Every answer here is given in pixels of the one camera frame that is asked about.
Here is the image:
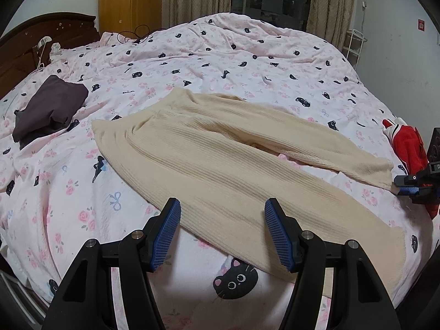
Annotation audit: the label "yellow wooden wardrobe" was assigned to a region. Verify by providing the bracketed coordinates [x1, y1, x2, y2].
[99, 0, 164, 35]

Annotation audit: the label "cream ribbed knit pants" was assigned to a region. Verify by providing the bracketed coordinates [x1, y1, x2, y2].
[92, 87, 406, 282]

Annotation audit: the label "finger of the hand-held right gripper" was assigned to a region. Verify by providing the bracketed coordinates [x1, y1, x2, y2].
[394, 170, 440, 203]

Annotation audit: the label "red and white garment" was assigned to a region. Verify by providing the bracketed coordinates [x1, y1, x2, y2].
[381, 117, 440, 220]

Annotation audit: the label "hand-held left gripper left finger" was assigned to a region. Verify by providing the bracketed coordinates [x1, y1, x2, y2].
[41, 197, 182, 330]

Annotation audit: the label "black cable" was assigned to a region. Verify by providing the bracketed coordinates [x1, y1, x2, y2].
[115, 25, 152, 45]

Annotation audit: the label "pink cat print blanket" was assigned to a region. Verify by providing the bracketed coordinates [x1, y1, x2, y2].
[0, 13, 438, 330]

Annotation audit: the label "dark wooden bed headboard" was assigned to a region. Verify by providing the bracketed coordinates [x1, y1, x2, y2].
[0, 12, 101, 98]

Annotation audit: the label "white wire rack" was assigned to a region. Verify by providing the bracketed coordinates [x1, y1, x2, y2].
[344, 29, 365, 70]

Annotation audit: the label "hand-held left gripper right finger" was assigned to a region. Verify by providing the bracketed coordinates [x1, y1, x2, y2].
[264, 197, 401, 330]

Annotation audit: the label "dark brown folded garment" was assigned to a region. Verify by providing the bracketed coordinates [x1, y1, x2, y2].
[13, 75, 89, 150]

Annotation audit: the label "white charger cable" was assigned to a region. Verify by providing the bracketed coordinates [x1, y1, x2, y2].
[34, 36, 53, 73]

